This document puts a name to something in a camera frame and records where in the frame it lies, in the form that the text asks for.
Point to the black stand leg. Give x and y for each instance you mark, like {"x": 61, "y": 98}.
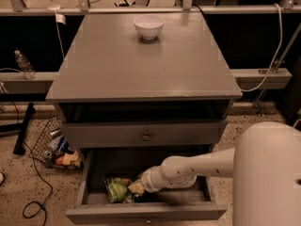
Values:
{"x": 21, "y": 128}

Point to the grey wooden cabinet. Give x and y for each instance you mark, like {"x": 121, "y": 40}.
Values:
{"x": 113, "y": 75}

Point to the open grey middle drawer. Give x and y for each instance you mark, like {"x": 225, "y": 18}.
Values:
{"x": 93, "y": 205}

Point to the white ceramic bowl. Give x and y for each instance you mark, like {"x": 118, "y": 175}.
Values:
{"x": 149, "y": 26}

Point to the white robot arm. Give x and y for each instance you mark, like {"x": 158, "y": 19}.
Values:
{"x": 265, "y": 168}

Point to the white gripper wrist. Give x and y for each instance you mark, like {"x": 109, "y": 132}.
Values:
{"x": 148, "y": 180}

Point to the wire basket with items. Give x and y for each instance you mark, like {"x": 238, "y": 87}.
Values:
{"x": 51, "y": 148}

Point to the clear plastic water bottle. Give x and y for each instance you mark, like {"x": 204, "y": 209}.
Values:
{"x": 25, "y": 65}

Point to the closed grey top drawer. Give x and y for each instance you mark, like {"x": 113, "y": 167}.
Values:
{"x": 126, "y": 134}

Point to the green jalapeno chip bag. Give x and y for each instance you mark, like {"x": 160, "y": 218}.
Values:
{"x": 117, "y": 189}

